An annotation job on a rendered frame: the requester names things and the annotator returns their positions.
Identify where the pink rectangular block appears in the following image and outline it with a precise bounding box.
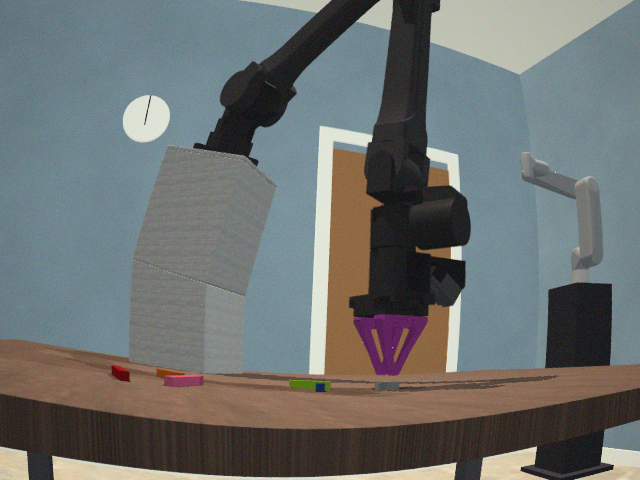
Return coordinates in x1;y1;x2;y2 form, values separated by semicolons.
164;375;203;387

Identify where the lime green rod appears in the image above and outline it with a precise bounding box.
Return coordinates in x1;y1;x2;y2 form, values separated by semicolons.
289;380;331;389

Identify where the orange rod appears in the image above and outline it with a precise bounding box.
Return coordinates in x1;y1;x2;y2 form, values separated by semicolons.
157;369;184;378

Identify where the red block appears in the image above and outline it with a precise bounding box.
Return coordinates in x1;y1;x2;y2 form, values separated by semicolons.
112;365;130;382

